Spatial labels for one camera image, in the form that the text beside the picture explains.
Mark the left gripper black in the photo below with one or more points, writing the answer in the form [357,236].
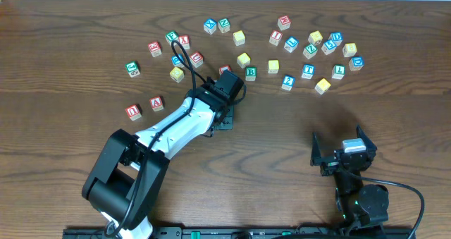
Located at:
[225,123]

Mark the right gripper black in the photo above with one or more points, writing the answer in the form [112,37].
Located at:
[342,161]

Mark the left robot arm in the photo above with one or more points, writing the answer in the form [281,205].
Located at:
[124,183]

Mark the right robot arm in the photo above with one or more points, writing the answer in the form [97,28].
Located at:
[363,206]

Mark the red I block centre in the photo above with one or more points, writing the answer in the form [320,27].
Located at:
[223,69]

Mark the red i block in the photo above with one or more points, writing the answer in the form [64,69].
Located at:
[223,69]
[275,38]

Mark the green B block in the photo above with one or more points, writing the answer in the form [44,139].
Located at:
[250,73]

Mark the red U block upper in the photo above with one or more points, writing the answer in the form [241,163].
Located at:
[196,59]

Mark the red u block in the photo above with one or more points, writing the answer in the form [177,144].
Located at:
[133,112]
[196,59]

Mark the yellow block near P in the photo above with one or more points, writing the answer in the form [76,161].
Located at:
[177,74]

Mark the blue P block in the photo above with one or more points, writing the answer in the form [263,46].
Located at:
[178,61]

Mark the yellow block top centre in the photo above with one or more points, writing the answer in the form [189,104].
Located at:
[239,38]

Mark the yellow block right of B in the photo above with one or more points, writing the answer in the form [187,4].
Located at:
[273,66]

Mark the red Y block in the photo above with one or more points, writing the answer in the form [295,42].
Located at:
[184,40]

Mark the blue 2 block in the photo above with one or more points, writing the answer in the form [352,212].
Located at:
[288,82]

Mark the blue X block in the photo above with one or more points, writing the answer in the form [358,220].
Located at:
[210,26]

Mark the green N block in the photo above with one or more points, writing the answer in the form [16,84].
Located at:
[224,25]

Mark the red A block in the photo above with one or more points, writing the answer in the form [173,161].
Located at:
[156,103]

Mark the yellow block lower right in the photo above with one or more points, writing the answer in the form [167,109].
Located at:
[322,86]

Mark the red I block right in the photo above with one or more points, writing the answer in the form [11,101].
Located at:
[275,38]

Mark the green F block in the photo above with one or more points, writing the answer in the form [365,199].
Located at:
[171,36]

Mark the blue L block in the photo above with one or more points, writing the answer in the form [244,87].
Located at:
[291,44]

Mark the red block upper left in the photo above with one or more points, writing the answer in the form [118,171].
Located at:
[155,49]

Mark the green L block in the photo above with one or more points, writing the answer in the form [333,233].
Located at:
[338,72]

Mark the blue T block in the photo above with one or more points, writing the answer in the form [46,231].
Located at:
[308,71]

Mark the blue D block right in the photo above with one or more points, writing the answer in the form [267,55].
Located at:
[356,63]

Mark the blue d block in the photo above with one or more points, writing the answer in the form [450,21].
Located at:
[336,38]
[356,63]

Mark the red U block lower left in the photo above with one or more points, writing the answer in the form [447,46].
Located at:
[133,112]

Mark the red H block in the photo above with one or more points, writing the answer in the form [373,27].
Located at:
[284,23]

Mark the green J block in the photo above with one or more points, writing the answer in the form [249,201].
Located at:
[133,69]

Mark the green Z block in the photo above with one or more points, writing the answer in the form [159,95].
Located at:
[310,51]

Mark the yellow 8 block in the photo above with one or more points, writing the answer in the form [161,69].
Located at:
[349,50]

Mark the yellow block upper right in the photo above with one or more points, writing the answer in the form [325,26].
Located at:
[315,38]

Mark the blue 5 block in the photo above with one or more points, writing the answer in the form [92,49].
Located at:
[328,47]

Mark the blue D block upper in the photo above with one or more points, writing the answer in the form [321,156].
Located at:
[336,38]

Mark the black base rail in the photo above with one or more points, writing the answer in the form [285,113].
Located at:
[263,233]

